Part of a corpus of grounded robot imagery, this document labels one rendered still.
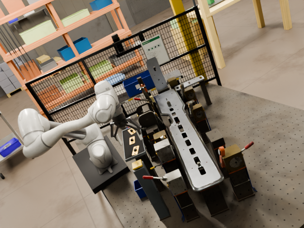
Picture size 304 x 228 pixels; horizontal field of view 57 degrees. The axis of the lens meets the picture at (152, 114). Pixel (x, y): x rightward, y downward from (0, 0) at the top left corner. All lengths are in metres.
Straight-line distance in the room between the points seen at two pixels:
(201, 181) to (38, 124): 1.05
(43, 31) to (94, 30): 5.67
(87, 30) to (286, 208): 10.82
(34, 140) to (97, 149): 0.57
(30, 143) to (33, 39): 4.76
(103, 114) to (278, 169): 1.19
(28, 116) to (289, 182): 1.64
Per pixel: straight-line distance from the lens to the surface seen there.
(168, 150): 1.80
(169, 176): 1.63
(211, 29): 5.01
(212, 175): 1.62
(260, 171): 2.00
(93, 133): 2.26
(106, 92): 1.52
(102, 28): 12.03
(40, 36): 6.45
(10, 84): 10.88
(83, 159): 2.49
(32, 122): 1.87
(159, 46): 2.95
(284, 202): 1.82
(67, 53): 6.54
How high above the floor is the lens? 2.11
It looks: 27 degrees down
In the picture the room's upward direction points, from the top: 25 degrees counter-clockwise
